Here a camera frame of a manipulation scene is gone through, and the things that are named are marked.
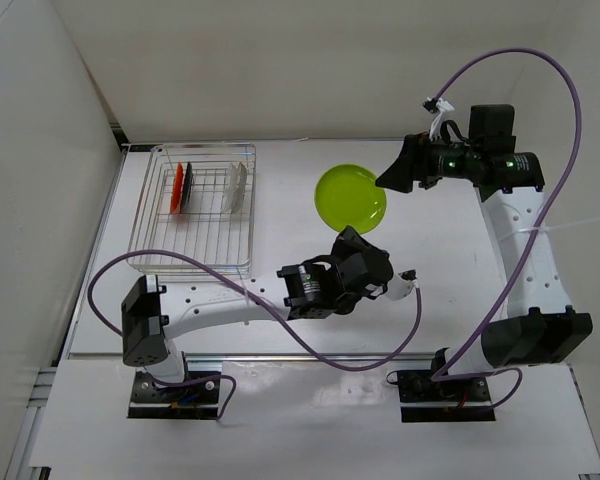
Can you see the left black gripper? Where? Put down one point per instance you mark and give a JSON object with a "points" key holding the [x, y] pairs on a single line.
{"points": [[349, 240]]}

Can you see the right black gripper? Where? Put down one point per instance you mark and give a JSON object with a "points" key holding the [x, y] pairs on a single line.
{"points": [[413, 164]]}

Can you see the green plate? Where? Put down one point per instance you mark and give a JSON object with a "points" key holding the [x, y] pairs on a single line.
{"points": [[346, 195]]}

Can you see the orange plate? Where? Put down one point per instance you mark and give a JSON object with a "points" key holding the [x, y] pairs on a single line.
{"points": [[177, 189]]}

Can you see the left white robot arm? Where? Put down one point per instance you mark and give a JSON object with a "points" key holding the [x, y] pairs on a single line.
{"points": [[154, 314]]}

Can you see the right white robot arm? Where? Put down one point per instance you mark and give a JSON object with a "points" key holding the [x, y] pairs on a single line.
{"points": [[533, 320]]}

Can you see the clear glass plate left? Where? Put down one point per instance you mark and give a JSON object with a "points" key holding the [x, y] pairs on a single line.
{"points": [[230, 189]]}

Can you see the white zip tie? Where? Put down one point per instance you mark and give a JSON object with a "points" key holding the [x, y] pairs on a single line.
{"points": [[545, 228]]}

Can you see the black plate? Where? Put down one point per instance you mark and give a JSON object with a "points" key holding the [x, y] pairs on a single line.
{"points": [[187, 186]]}

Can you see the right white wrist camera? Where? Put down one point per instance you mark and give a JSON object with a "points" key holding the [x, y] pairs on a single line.
{"points": [[440, 109]]}

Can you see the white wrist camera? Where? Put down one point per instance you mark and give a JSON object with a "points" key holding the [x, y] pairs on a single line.
{"points": [[440, 109], [401, 285]]}

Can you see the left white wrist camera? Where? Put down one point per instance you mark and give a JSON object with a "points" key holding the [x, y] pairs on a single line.
{"points": [[401, 285]]}

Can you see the metal wire dish rack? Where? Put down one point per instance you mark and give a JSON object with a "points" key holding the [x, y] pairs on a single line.
{"points": [[222, 241]]}

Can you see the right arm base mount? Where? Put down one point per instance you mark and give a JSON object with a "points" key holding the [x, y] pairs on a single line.
{"points": [[422, 400]]}

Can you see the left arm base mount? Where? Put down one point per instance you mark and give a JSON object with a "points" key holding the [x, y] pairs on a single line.
{"points": [[149, 400]]}

